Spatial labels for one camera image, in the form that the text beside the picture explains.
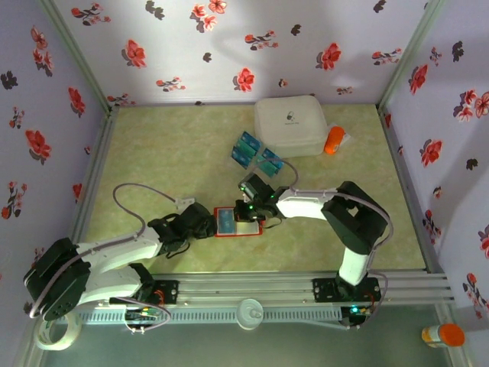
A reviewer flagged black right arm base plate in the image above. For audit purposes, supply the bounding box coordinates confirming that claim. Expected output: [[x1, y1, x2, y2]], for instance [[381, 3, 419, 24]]
[[312, 277, 382, 305]]

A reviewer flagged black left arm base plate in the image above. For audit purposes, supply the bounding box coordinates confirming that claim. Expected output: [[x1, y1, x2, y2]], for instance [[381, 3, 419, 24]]
[[147, 278, 180, 307]]

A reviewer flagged green circuit board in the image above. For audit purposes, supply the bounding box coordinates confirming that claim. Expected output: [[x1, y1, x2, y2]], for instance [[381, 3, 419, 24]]
[[125, 305, 161, 322]]

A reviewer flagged white paper leaflet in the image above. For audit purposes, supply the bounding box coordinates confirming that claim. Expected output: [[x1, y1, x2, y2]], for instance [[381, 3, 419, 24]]
[[327, 122, 352, 148]]

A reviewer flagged white square storage case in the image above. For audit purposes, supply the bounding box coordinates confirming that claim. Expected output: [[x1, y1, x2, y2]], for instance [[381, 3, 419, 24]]
[[254, 94, 329, 158]]

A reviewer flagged aluminium frame post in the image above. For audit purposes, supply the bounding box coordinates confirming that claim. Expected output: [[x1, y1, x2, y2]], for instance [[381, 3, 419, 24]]
[[377, 0, 449, 112], [37, 0, 118, 115]]

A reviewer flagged lavender left arm cable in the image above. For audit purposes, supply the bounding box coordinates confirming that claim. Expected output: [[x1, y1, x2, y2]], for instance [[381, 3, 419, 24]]
[[27, 183, 180, 320]]

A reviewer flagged lavender right arm cable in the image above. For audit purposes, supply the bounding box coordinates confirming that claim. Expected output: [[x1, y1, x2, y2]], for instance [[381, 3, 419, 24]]
[[257, 158, 394, 332]]

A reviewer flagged bottle with orange lid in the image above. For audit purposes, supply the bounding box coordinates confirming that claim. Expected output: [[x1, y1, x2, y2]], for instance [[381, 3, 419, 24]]
[[421, 323, 466, 349]]

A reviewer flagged aluminium table side rail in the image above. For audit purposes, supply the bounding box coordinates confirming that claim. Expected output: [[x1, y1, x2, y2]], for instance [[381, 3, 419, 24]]
[[377, 106, 440, 274], [63, 106, 119, 276]]

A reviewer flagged teal VIP card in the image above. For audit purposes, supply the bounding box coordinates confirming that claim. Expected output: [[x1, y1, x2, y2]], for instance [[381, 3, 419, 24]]
[[254, 154, 279, 177], [235, 138, 257, 156]]

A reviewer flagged small controller board green light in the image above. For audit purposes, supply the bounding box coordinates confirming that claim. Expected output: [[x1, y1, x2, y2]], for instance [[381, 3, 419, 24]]
[[345, 304, 374, 318]]

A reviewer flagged lavender arm cable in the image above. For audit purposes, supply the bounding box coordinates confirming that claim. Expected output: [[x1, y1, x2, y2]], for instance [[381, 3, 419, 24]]
[[27, 183, 180, 320], [257, 158, 394, 332]]

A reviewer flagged clear tape roll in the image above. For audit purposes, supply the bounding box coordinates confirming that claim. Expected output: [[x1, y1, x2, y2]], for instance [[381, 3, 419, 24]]
[[34, 315, 82, 352]]

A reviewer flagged white slotted cable duct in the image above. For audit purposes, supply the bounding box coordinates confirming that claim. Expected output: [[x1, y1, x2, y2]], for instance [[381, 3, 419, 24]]
[[82, 307, 343, 326]]

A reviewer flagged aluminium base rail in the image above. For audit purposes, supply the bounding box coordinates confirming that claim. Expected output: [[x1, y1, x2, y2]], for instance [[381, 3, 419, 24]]
[[76, 269, 458, 309]]

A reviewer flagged orange pill bottle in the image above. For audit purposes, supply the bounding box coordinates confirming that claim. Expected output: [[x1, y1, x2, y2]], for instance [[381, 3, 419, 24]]
[[324, 125, 347, 155]]

